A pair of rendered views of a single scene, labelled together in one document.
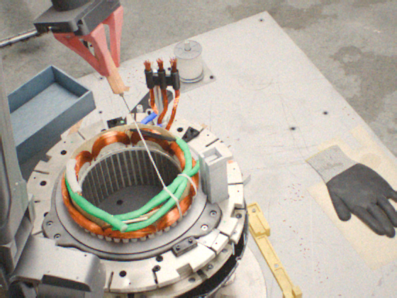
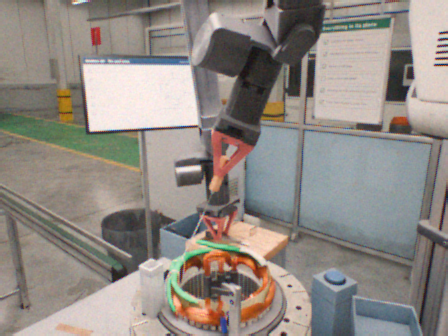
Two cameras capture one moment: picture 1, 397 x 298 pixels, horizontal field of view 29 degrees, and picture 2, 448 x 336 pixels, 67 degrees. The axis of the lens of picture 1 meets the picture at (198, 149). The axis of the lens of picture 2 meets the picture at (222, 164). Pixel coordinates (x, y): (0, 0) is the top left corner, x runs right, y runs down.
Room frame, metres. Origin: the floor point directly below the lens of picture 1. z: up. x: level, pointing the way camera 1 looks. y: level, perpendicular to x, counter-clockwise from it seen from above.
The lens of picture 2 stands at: (1.17, -0.16, 1.49)
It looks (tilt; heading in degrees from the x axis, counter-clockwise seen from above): 15 degrees down; 151
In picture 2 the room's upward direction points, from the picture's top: straight up
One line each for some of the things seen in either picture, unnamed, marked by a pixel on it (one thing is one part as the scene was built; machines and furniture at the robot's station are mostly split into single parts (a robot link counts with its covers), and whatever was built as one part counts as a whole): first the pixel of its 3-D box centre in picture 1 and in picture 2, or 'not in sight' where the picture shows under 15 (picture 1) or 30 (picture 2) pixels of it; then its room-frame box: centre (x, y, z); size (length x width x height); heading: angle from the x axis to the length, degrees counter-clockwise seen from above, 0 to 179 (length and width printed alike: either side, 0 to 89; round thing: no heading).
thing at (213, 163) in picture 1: (213, 174); (152, 288); (0.68, -0.02, 1.14); 0.03 x 0.03 x 0.09; 28
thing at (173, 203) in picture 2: not in sight; (191, 166); (-1.85, 1.15, 0.60); 1.02 x 0.55 x 1.20; 21
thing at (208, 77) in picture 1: (188, 58); not in sight; (1.27, 0.00, 0.83); 0.09 x 0.09 x 0.10; 21
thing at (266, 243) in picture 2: not in sight; (237, 242); (0.47, 0.28, 1.05); 0.20 x 0.19 x 0.02; 24
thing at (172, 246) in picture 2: not in sight; (195, 267); (0.33, 0.21, 0.92); 0.17 x 0.11 x 0.28; 114
